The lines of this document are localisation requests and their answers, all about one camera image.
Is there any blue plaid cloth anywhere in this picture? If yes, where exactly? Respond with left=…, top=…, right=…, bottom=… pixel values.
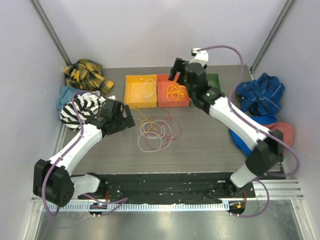
left=235, top=73, right=285, bottom=116

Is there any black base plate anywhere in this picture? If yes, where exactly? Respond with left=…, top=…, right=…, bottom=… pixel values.
left=91, top=172, right=256, bottom=205

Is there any green plastic bin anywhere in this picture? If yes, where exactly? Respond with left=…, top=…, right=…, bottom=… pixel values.
left=185, top=73, right=221, bottom=107

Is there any bright blue cloth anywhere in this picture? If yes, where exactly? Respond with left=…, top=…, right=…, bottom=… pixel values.
left=228, top=114, right=277, bottom=157

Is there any yellow plaid cloth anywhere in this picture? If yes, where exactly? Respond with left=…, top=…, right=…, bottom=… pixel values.
left=63, top=58, right=115, bottom=95

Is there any yellow cable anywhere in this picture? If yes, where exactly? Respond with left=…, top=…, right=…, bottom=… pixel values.
left=166, top=84, right=188, bottom=102

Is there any red plastic bin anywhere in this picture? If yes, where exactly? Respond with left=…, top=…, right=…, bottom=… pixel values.
left=157, top=74, right=191, bottom=108

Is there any aluminium frame post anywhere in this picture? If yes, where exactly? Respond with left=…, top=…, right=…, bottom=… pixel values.
left=249, top=0, right=297, bottom=76
left=30, top=0, right=72, bottom=66

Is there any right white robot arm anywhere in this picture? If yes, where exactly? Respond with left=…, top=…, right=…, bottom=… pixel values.
left=168, top=58, right=284, bottom=198

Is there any salmon red cloth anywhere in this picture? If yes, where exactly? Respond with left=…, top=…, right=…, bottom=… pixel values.
left=264, top=122, right=294, bottom=147

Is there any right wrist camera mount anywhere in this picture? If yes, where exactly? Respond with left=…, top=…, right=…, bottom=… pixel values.
left=189, top=48, right=209, bottom=69

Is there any black white striped cloth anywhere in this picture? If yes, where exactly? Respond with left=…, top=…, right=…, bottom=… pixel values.
left=59, top=91, right=116, bottom=132

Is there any teal cloth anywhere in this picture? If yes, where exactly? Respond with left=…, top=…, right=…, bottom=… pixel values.
left=55, top=86, right=80, bottom=111

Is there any red cable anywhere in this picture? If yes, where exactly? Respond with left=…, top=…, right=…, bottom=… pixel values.
left=134, top=108, right=183, bottom=151

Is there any right aluminium frame post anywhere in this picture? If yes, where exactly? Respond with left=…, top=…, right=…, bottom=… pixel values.
left=249, top=0, right=297, bottom=76

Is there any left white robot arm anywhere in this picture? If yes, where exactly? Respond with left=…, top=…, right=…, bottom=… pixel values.
left=33, top=99, right=136, bottom=208

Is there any yellow plastic bin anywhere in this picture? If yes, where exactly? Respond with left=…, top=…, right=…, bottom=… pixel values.
left=124, top=74, right=158, bottom=109

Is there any left aluminium frame post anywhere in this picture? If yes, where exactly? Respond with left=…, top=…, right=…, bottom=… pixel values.
left=30, top=0, right=72, bottom=66

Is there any white slotted cable duct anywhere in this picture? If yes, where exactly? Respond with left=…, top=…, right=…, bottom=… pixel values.
left=42, top=202, right=230, bottom=212

